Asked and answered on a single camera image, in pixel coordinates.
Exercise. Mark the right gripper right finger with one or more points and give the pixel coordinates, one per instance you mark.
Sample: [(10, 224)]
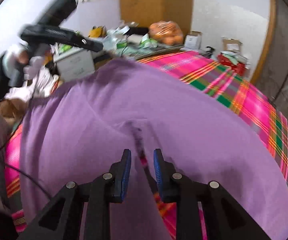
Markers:
[(203, 209)]

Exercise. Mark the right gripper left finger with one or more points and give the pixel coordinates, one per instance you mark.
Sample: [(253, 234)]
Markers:
[(82, 207)]

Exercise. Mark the purple fleece garment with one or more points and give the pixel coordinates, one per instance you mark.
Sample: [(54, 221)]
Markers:
[(85, 125)]

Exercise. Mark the folding table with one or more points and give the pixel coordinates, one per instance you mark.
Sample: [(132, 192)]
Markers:
[(137, 53)]

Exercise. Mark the left gloved hand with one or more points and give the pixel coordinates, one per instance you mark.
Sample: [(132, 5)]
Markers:
[(31, 66)]

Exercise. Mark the white drawer cabinet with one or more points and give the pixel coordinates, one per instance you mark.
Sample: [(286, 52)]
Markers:
[(74, 64)]

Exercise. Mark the yellow bag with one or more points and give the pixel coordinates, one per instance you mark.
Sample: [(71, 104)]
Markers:
[(97, 32)]

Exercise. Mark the wooden wardrobe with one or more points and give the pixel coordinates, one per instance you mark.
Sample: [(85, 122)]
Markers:
[(146, 12)]

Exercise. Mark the bag of oranges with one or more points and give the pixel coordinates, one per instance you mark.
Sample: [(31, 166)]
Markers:
[(166, 32)]

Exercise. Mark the pink plaid bed sheet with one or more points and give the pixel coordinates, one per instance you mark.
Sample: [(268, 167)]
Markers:
[(214, 80)]

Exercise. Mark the red gift box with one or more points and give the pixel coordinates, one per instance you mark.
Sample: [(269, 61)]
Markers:
[(236, 66)]

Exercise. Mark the cardboard box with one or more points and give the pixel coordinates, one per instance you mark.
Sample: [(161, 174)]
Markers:
[(230, 44)]

